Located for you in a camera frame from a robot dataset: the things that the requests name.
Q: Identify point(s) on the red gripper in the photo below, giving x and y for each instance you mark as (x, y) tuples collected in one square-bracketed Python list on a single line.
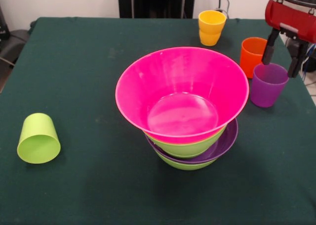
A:
[(291, 19)]

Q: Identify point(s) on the orange plastic cup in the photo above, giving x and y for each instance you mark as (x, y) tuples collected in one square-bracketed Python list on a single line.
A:
[(251, 57)]

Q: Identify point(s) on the purple plastic cup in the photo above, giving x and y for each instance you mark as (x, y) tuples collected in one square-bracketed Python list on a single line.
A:
[(267, 91)]

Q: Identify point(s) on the purple plastic bowl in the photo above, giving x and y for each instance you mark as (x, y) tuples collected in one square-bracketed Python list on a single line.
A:
[(227, 141)]

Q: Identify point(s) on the large pink plastic bowl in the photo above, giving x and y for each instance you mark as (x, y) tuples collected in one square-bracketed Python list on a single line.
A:
[(182, 86)]

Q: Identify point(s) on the large green plastic bowl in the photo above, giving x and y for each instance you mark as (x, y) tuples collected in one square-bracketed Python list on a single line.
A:
[(187, 148)]

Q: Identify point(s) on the small green plastic bowl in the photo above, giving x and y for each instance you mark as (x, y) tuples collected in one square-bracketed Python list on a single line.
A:
[(190, 157)]

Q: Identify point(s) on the medium green plastic bowl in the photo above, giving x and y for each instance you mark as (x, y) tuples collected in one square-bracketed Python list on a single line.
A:
[(187, 166)]

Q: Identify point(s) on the lime green plastic cup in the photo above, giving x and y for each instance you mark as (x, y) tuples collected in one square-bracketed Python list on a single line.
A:
[(38, 146)]

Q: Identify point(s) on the yellow plastic cup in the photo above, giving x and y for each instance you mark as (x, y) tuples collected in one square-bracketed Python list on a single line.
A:
[(212, 23), (209, 40)]

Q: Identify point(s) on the dark green tablecloth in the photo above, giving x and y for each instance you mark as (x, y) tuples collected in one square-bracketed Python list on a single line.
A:
[(74, 185)]

